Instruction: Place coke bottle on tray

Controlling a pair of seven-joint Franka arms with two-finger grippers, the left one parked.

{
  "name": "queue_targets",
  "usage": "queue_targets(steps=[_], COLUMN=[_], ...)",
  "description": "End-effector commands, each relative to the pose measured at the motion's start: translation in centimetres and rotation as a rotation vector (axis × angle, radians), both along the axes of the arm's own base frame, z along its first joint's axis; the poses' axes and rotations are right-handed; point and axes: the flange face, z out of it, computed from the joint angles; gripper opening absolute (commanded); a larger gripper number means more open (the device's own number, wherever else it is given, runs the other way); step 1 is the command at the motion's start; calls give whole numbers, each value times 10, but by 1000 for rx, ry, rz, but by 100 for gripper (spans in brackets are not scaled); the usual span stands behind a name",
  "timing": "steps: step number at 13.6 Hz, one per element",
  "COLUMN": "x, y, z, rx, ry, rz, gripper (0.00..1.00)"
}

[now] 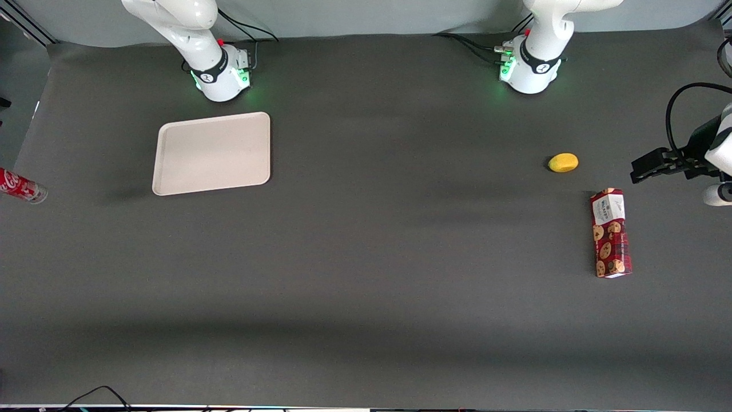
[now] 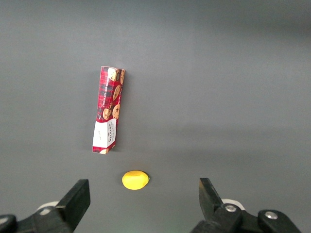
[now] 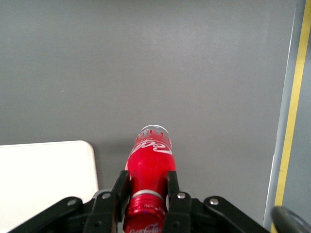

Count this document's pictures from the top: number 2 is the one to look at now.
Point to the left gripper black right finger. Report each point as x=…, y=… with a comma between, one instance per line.
x=213, y=211

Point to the yellow lemon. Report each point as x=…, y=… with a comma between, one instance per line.
x=134, y=180

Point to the red tartan cookie box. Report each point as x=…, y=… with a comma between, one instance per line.
x=108, y=109

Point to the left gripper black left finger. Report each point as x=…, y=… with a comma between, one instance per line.
x=75, y=204

